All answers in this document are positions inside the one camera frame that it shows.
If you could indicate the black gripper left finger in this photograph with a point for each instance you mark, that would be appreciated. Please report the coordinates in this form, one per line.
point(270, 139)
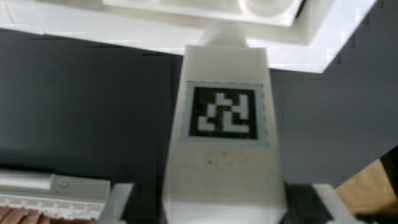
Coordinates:
point(132, 204)

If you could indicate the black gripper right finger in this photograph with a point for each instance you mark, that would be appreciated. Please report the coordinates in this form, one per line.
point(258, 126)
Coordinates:
point(315, 205)

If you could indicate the white chair leg with tag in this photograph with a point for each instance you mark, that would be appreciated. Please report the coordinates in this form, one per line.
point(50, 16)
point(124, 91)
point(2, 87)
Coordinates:
point(222, 185)

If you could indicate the white chair seat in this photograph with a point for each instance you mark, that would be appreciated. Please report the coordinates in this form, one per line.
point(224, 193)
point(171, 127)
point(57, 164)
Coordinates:
point(267, 12)

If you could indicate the silver laptop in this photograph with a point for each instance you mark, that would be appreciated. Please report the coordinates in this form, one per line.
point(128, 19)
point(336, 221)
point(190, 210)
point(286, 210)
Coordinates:
point(64, 196)

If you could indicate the white obstacle fence wall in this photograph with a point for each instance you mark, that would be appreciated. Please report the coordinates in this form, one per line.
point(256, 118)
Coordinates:
point(302, 45)

